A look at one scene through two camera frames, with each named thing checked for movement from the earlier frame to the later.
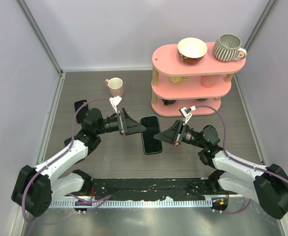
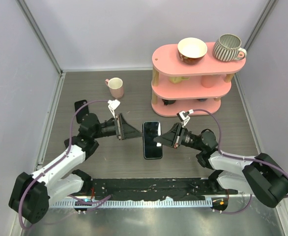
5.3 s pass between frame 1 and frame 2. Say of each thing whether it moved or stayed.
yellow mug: stayed
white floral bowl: stayed
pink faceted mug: stayed
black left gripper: moved
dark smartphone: moved
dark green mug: stayed
